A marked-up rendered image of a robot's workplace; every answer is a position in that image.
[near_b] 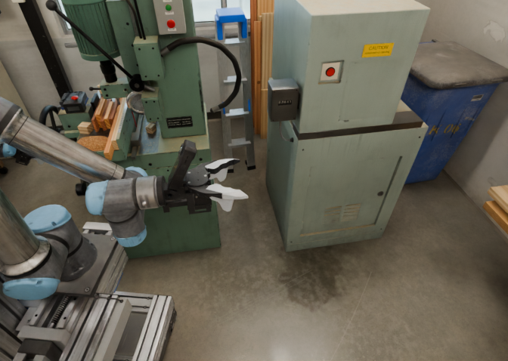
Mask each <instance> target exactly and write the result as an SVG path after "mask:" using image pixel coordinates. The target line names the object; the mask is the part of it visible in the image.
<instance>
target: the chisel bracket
mask: <svg viewBox="0 0 508 361"><path fill-rule="evenodd" d="M100 88H101V92H102V94H103V97H104V99H112V98H116V99H118V98H122V97H126V95H125V94H124V93H123V90H124V88H126V89H128V90H129V93H130V92H131V91H130V87H129V83H128V79H127V77H125V78H117V81H116V82H111V83H108V82H106V80H105V79H102V81H101V83H100Z"/></svg>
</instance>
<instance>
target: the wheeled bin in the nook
mask: <svg viewBox="0 0 508 361"><path fill-rule="evenodd" d="M504 82H508V69H507V68H506V67H504V66H501V65H500V64H498V63H495V62H494V61H492V60H489V59H488V58H486V57H483V56H482V55H480V54H478V53H476V52H474V51H472V50H470V49H468V48H466V47H464V46H462V45H460V44H458V43H456V42H454V41H449V42H440V41H438V40H436V39H432V41H430V42H419V44H418V47H417V51H416V53H415V56H414V60H413V63H412V65H411V68H410V72H409V74H408V77H407V81H406V83H405V86H404V90H403V92H402V95H401V100H402V101H403V102H404V103H405V104H406V105H407V106H408V107H409V108H410V109H411V110H413V111H414V112H415V113H416V114H417V115H418V116H419V117H420V118H421V119H422V120H423V121H424V122H425V123H426V124H427V125H428V126H429V128H428V130H427V132H426V135H425V137H424V139H423V142H422V144H421V146H420V149H419V151H418V153H417V156H416V158H415V160H414V163H413V165H412V167H411V169H410V172H409V174H408V176H407V179H406V181H405V183H404V184H412V183H416V182H421V181H430V180H435V179H436V178H437V177H438V175H439V174H440V172H441V170H442V169H443V168H444V167H445V165H446V164H447V163H448V161H449V159H450V158H451V157H452V155H453V154H454V152H455V150H456V149H457V148H458V146H459V145H460V143H461V141H462V140H463V139H464V137H465V136H466V134H467V132H468V131H469V129H470V128H471V126H472V124H473V123H474V121H475V120H476V119H477V117H478V116H479V114H480V112H481V111H482V109H483V108H484V106H485V104H486V103H487V102H488V100H489V99H490V97H491V95H492V94H493V93H494V91H495V90H496V88H497V86H498V85H499V84H500V83H504Z"/></svg>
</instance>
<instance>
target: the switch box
mask: <svg viewBox="0 0 508 361"><path fill-rule="evenodd" d="M153 4H154V8H155V13H156V20H157V25H158V29H159V33H160V35H165V34H179V33H186V24H185V18H184V7H183V1H182V0H172V1H171V2H163V0H153ZM166 4H170V5H171V6H172V9H171V11H167V10H166V9H165V6H166ZM172 11H173V12H174V14H166V13H165V12H172ZM168 20H174V21H175V27H174V28H176V31H168V29H174V28H169V27H168V26H167V21H168Z"/></svg>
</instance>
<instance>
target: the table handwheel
mask: <svg viewBox="0 0 508 361"><path fill-rule="evenodd" d="M53 111H54V112H55V113H56V114H58V109H57V107H56V106H54V105H47V106H45V107H44V108H43V109H42V111H41V113H40V116H39V122H40V123H41V124H43V125H46V118H47V115H48V113H49V115H50V118H51V124H52V130H54V131H56V132H58V133H60V134H62V135H63V136H65V135H64V132H65V130H64V129H63V130H62V129H60V128H57V126H56V123H55V120H54V114H53Z"/></svg>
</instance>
